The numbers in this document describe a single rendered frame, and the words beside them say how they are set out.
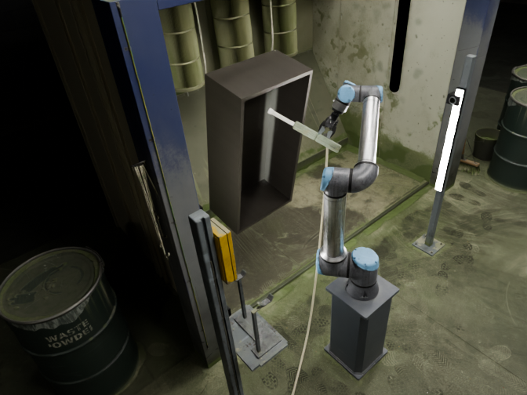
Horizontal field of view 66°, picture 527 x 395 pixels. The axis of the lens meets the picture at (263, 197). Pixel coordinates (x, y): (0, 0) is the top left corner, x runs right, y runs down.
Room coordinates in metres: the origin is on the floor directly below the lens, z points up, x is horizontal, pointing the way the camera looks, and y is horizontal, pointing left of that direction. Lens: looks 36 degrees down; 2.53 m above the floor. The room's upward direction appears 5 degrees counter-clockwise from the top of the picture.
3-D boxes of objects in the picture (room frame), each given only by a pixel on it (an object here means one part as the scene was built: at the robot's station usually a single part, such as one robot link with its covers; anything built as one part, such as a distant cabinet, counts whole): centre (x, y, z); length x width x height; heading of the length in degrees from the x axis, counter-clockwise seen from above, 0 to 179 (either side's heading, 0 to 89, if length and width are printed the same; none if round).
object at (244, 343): (1.24, 0.13, 0.78); 0.31 x 0.23 x 0.01; 37
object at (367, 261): (1.60, -0.52, 0.83); 0.17 x 0.15 x 0.18; 73
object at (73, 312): (1.65, 1.24, 0.44); 0.59 x 0.58 x 0.89; 107
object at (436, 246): (2.55, -1.40, 0.01); 0.20 x 0.20 x 0.01; 37
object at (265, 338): (1.25, 0.11, 0.95); 0.26 x 0.15 x 0.32; 37
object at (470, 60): (2.55, -1.40, 0.82); 0.05 x 0.05 x 1.64; 37
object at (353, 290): (1.60, -0.53, 0.69); 0.19 x 0.19 x 0.10
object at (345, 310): (1.60, -0.53, 0.32); 0.31 x 0.31 x 0.64; 37
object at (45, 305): (1.65, 1.25, 0.86); 0.54 x 0.54 x 0.01
